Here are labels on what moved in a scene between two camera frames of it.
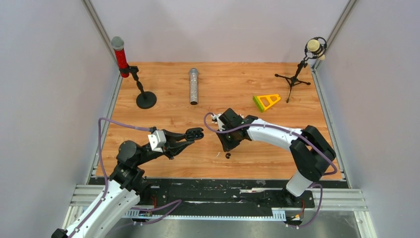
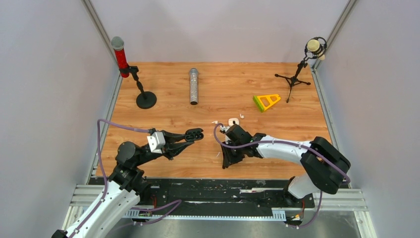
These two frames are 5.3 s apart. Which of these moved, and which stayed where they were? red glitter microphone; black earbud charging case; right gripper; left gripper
Moved: right gripper
Stayed: left gripper; red glitter microphone; black earbud charging case
